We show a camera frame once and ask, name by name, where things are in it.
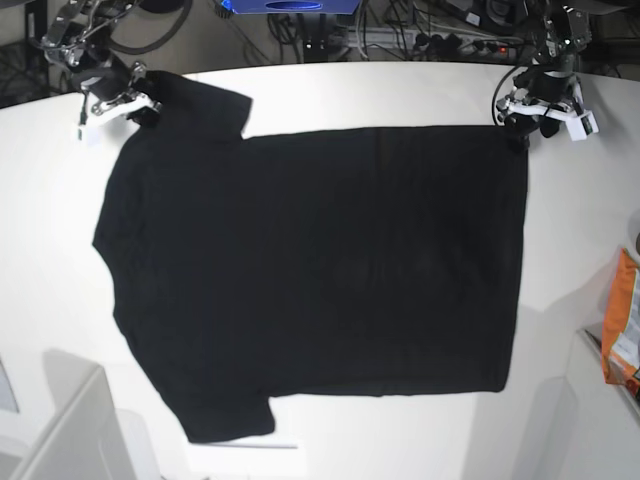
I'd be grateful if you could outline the black speaker box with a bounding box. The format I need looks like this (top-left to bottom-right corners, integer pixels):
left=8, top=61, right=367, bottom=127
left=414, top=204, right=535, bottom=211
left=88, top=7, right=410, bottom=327
left=24, top=0, right=48, bottom=68

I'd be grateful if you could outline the white furniture panel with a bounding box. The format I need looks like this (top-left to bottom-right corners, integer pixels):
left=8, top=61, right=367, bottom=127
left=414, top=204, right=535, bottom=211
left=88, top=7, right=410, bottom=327
left=1, top=349, right=161, bottom=479

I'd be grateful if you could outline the white power strip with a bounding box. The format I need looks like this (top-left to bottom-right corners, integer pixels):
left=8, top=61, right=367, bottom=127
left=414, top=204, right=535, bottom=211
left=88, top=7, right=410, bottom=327
left=341, top=27, right=527, bottom=60

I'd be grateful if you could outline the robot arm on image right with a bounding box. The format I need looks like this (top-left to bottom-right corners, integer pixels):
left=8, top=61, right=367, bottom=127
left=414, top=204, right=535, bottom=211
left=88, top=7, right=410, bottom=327
left=492, top=1, right=591, bottom=125

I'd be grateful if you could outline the orange snack bag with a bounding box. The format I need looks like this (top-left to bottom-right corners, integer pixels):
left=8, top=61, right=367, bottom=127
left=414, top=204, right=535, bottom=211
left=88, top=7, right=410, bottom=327
left=601, top=249, right=639, bottom=397

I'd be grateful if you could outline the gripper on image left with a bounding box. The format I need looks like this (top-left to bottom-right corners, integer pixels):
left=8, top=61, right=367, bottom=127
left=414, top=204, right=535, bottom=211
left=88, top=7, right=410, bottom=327
left=79, top=65, right=161, bottom=125

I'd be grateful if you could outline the black T-shirt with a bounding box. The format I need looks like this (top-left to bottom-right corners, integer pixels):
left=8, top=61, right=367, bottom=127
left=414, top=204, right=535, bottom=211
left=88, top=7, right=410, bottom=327
left=93, top=72, right=528, bottom=444

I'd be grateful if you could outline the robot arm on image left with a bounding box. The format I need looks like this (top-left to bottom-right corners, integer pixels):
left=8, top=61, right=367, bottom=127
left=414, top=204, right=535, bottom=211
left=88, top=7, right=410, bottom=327
left=39, top=1, right=161, bottom=130

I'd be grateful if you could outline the blue box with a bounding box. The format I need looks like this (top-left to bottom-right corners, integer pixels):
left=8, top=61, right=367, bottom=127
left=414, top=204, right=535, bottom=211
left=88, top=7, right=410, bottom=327
left=223, top=0, right=360, bottom=15

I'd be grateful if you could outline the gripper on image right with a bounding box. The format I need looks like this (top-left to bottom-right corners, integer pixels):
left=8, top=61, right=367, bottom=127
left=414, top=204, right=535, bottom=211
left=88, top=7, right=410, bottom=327
left=497, top=67, right=580, bottom=120

